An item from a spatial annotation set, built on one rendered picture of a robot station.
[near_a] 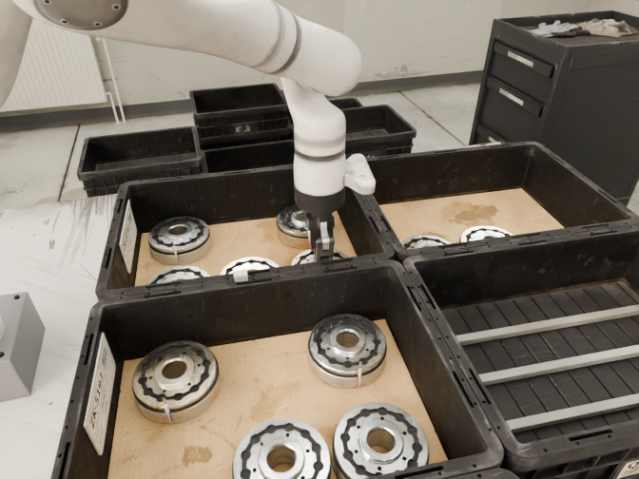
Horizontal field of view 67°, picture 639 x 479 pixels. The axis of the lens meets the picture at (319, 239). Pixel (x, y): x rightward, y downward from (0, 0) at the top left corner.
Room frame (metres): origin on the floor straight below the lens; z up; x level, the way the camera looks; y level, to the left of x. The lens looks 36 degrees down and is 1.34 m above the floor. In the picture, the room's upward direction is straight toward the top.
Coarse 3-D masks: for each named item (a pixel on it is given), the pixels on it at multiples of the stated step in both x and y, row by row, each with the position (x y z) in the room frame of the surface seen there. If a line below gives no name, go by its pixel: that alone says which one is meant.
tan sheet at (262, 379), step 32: (384, 320) 0.50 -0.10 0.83; (224, 352) 0.44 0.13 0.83; (256, 352) 0.44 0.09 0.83; (288, 352) 0.44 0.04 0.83; (128, 384) 0.38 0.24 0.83; (224, 384) 0.38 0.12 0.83; (256, 384) 0.38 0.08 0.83; (288, 384) 0.38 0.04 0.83; (320, 384) 0.38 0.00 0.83; (384, 384) 0.38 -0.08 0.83; (128, 416) 0.34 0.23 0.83; (224, 416) 0.34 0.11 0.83; (256, 416) 0.34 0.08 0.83; (288, 416) 0.34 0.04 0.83; (320, 416) 0.34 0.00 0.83; (416, 416) 0.34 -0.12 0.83; (128, 448) 0.30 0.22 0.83; (160, 448) 0.30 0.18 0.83; (192, 448) 0.30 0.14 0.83; (224, 448) 0.30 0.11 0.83; (384, 448) 0.30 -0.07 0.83
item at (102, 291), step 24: (264, 168) 0.78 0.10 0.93; (288, 168) 0.78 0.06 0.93; (120, 192) 0.69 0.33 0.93; (120, 216) 0.62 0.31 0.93; (384, 240) 0.56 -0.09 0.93; (312, 264) 0.50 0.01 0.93; (336, 264) 0.50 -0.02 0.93; (96, 288) 0.46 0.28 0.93; (120, 288) 0.46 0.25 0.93; (144, 288) 0.46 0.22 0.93; (168, 288) 0.46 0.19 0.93
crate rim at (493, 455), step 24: (360, 264) 0.50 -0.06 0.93; (384, 264) 0.50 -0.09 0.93; (192, 288) 0.46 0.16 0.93; (216, 288) 0.46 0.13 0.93; (240, 288) 0.46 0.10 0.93; (408, 288) 0.46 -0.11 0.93; (96, 312) 0.41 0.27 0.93; (96, 336) 0.37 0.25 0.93; (432, 336) 0.37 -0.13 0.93; (72, 384) 0.31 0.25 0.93; (456, 384) 0.31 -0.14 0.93; (72, 408) 0.28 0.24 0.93; (480, 408) 0.28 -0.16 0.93; (72, 432) 0.26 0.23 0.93; (480, 432) 0.26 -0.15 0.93; (72, 456) 0.23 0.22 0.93; (480, 456) 0.23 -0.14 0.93
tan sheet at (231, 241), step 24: (336, 216) 0.77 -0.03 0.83; (144, 240) 0.69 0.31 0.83; (216, 240) 0.69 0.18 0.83; (240, 240) 0.69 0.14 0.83; (264, 240) 0.69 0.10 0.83; (336, 240) 0.69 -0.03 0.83; (144, 264) 0.62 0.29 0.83; (192, 264) 0.62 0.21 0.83; (216, 264) 0.62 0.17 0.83; (288, 264) 0.62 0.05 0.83
